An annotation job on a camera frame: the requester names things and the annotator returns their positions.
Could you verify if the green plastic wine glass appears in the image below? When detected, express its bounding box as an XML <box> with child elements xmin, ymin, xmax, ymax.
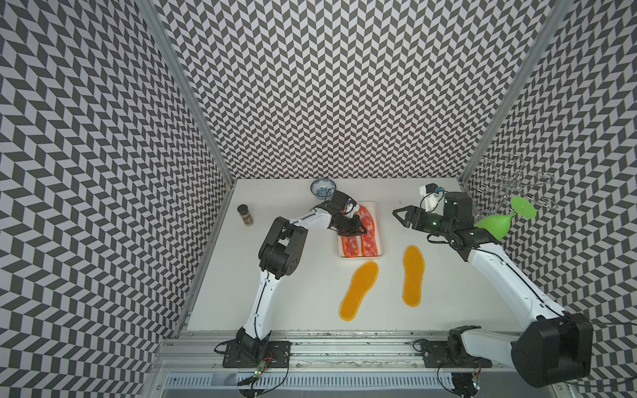
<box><xmin>475</xmin><ymin>197</ymin><xmax>537</xmax><ymax>240</ymax></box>

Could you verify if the clear wire rack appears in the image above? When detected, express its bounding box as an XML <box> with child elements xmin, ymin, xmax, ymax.
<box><xmin>466</xmin><ymin>154</ymin><xmax>556</xmax><ymax>219</ymax></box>

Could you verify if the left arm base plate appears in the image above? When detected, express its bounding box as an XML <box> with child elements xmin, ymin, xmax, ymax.
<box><xmin>222</xmin><ymin>328</ymin><xmax>292</xmax><ymax>369</ymax></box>

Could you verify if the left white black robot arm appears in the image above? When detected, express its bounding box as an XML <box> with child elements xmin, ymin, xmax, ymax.
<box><xmin>234</xmin><ymin>191</ymin><xmax>368</xmax><ymax>361</ymax></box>

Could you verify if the aluminium front rail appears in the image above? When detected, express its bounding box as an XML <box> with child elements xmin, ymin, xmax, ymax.
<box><xmin>148</xmin><ymin>330</ymin><xmax>568</xmax><ymax>374</ymax></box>

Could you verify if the small spice jar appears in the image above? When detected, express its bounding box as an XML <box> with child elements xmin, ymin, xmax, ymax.
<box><xmin>237</xmin><ymin>204</ymin><xmax>254</xmax><ymax>227</ymax></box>

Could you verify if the red insole orange trim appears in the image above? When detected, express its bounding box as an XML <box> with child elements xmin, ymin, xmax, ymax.
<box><xmin>358</xmin><ymin>205</ymin><xmax>379</xmax><ymax>257</ymax></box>
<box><xmin>341</xmin><ymin>236</ymin><xmax>360</xmax><ymax>258</ymax></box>

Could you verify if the yellow insole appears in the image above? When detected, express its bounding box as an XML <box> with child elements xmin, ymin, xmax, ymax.
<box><xmin>338</xmin><ymin>261</ymin><xmax>379</xmax><ymax>322</ymax></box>
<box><xmin>402</xmin><ymin>245</ymin><xmax>425</xmax><ymax>307</ymax></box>

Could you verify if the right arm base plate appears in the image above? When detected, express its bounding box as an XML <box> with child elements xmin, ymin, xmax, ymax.
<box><xmin>415</xmin><ymin>325</ymin><xmax>493</xmax><ymax>369</ymax></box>

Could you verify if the white storage tray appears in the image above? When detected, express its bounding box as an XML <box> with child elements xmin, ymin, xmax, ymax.
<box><xmin>336</xmin><ymin>201</ymin><xmax>386</xmax><ymax>260</ymax></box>

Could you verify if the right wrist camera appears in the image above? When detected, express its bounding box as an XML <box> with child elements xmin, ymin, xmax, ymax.
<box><xmin>419</xmin><ymin>183</ymin><xmax>445</xmax><ymax>212</ymax></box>

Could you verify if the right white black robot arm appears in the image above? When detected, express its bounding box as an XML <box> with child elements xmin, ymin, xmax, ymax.
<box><xmin>393</xmin><ymin>192</ymin><xmax>593</xmax><ymax>387</ymax></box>

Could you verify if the blue white porcelain bowl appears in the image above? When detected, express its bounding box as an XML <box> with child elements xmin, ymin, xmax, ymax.
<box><xmin>310</xmin><ymin>178</ymin><xmax>337</xmax><ymax>202</ymax></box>

